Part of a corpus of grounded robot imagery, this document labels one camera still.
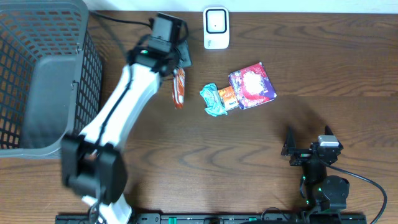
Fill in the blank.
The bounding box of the orange snack bar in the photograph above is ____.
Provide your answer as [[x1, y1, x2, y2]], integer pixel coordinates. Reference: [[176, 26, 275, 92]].
[[172, 68, 185, 110]]

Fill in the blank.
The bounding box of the purple red pad package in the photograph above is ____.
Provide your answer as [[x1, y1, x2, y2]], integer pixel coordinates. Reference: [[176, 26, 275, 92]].
[[228, 62, 277, 110]]

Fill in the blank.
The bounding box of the orange tissue pack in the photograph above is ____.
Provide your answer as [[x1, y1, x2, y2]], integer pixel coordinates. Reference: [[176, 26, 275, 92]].
[[218, 86, 239, 111]]

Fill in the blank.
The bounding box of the teal snack wrapper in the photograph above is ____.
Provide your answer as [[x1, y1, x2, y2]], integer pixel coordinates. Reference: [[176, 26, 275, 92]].
[[200, 83, 228, 117]]

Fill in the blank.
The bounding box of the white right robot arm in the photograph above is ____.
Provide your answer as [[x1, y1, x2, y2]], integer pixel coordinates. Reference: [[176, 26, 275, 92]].
[[281, 126, 349, 213]]

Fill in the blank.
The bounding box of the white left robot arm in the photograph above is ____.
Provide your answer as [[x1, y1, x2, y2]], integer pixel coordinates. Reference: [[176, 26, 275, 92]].
[[60, 12, 192, 223]]

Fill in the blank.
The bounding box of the white barcode scanner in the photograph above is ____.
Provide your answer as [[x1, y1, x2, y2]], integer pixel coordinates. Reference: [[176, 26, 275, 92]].
[[203, 7, 230, 50]]

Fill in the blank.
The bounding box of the grey plastic mesh basket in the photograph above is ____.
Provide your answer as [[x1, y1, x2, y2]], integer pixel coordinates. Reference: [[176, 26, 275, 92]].
[[1, 0, 103, 159]]

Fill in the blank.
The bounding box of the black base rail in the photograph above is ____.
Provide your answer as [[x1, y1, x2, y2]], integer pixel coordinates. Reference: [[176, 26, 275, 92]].
[[55, 212, 368, 224]]

